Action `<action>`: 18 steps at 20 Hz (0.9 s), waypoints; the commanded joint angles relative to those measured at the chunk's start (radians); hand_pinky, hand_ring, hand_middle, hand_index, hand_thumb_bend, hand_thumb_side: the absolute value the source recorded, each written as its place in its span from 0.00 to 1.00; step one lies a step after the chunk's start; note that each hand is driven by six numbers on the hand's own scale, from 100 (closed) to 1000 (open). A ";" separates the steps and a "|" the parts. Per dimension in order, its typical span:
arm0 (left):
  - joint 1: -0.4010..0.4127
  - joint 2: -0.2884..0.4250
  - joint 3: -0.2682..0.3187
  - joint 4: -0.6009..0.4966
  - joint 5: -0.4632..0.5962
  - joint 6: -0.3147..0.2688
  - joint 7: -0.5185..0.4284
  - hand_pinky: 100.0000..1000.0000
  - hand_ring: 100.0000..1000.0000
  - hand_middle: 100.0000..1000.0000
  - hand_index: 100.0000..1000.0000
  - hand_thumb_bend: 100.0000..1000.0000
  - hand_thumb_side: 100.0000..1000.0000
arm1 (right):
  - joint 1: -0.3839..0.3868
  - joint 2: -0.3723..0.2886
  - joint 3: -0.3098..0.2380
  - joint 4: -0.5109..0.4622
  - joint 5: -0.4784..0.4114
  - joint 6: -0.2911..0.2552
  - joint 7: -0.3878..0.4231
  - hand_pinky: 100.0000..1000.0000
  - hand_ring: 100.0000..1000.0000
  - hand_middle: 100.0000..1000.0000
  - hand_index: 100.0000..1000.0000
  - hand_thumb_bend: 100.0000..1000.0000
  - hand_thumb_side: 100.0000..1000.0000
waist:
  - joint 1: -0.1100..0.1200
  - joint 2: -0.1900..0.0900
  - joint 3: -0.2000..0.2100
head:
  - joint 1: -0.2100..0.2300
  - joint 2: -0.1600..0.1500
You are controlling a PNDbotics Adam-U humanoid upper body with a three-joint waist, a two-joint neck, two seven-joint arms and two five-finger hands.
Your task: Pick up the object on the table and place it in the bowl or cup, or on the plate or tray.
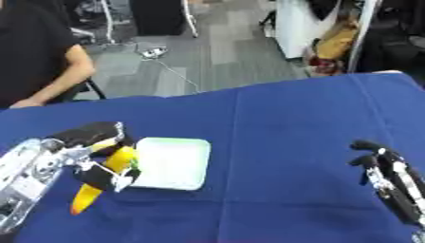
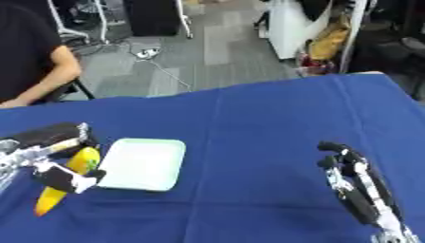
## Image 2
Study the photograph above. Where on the white metal frame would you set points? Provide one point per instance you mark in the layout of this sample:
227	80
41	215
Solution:
102	22

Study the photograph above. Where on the red bag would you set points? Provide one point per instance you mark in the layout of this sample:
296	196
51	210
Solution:
316	65

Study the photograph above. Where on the white cabinet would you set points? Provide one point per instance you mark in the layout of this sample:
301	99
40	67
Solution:
290	28

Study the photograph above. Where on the yellow bag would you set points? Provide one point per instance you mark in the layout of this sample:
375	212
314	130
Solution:
329	41

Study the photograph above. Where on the black office chair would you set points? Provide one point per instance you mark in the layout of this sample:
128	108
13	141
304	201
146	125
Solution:
395	57

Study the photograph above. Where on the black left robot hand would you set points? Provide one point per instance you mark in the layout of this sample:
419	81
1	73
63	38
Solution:
50	134

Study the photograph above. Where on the person's hand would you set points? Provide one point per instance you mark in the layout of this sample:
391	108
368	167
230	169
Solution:
11	103

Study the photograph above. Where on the person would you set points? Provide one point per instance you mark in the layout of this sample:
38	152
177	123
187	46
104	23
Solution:
22	47

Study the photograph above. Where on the white pole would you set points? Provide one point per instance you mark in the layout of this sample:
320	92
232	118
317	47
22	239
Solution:
351	38

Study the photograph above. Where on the yellow toy banana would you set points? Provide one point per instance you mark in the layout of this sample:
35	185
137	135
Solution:
83	161

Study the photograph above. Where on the white power strip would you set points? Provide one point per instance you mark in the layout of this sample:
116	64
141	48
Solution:
148	52

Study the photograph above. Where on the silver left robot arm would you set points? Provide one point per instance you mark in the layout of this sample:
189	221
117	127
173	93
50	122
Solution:
10	159

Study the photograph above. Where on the white rectangular tray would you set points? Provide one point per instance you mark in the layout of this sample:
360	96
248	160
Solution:
144	164

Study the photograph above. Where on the black box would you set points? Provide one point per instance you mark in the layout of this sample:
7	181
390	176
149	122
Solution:
150	17

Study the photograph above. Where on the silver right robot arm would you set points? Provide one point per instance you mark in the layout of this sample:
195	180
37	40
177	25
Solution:
395	234

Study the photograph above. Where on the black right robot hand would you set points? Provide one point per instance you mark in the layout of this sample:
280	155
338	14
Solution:
361	197

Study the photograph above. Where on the person's forearm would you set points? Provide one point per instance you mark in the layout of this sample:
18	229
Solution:
52	79

